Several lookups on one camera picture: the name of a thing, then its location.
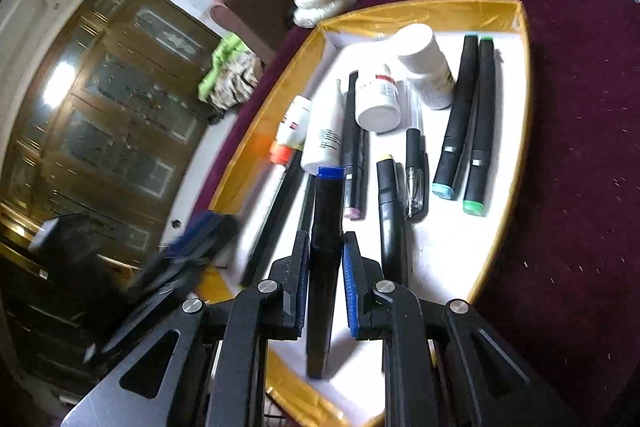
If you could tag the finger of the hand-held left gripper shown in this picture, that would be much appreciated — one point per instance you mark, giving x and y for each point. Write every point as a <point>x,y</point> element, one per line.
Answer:
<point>200,237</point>

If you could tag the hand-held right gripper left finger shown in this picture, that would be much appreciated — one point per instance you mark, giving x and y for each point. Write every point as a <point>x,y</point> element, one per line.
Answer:
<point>299,287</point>

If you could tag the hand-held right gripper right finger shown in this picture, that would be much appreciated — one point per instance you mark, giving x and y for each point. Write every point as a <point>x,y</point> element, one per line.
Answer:
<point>351,297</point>

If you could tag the blue-capped black marker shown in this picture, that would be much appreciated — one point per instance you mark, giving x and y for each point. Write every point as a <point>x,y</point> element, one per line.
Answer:
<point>325,232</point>

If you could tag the plain black marker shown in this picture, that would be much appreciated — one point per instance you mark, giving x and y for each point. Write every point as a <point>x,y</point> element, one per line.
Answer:
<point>272,227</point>

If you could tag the yellow-capped black marker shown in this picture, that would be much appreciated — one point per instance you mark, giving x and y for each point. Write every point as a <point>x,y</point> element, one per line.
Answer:
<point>392,227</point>

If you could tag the yellow tray with white inside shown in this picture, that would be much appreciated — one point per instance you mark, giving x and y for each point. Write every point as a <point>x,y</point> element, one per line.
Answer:
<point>450,257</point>

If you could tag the clear black pen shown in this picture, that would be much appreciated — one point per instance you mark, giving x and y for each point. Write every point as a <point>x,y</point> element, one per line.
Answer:
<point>416,177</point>

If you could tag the white bottle with orange cap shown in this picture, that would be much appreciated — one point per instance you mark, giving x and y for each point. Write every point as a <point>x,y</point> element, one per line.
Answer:
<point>294,122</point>

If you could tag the purple-capped black marker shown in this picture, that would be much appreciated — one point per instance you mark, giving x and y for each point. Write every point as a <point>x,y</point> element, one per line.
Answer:
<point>354,147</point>

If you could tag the tall slim white bottle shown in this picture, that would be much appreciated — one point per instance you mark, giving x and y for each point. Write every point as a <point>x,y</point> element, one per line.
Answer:
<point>324,137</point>

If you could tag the white bottle with red label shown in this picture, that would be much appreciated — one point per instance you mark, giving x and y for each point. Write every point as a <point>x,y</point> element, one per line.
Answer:
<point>378,99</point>

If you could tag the teal-capped black marker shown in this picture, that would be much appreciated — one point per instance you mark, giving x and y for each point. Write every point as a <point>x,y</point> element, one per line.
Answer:
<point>457,117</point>

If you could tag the green-capped black marker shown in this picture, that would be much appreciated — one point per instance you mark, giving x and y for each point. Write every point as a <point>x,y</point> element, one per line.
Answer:
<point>482,117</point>

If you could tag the wide white bottle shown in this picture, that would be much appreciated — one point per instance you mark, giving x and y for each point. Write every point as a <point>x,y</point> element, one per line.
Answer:
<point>425,62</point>

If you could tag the black box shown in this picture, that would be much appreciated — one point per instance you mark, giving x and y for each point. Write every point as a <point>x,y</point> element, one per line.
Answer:
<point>75,252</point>

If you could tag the wooden glass-door cabinet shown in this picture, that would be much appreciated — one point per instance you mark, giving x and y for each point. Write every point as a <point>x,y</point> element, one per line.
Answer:
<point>110,132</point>

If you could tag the green and white cloth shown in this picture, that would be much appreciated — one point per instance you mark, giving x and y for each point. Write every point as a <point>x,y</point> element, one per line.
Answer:
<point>230,72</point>

